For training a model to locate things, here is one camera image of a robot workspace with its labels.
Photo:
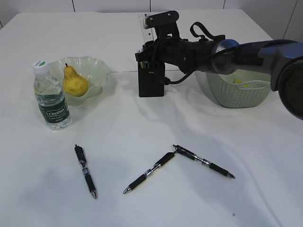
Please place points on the yellow pear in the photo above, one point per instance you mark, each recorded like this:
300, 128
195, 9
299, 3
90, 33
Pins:
73, 83

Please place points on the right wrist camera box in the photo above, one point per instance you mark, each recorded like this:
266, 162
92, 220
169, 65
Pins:
164, 23

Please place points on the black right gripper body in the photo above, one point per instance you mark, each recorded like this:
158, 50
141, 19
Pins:
181, 53

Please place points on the blue grey right robot arm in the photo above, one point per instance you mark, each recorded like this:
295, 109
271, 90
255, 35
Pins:
281, 59

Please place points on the clear plastic ruler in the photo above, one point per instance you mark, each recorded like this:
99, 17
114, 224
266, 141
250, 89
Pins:
146, 32

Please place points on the pale green glass plate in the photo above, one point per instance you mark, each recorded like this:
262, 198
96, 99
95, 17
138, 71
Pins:
92, 69

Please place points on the green woven plastic basket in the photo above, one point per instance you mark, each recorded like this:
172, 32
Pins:
227, 95

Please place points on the clear plastic water bottle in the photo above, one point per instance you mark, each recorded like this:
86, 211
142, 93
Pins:
50, 97

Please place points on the yellow white waste paper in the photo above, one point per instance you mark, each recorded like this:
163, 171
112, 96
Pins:
240, 83

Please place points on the black pen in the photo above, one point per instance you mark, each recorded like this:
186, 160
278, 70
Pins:
167, 157
185, 152
85, 170

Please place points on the black square pen holder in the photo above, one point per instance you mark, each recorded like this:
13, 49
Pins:
149, 84

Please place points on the black pen under ruler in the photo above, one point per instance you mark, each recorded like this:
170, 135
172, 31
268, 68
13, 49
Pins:
167, 157

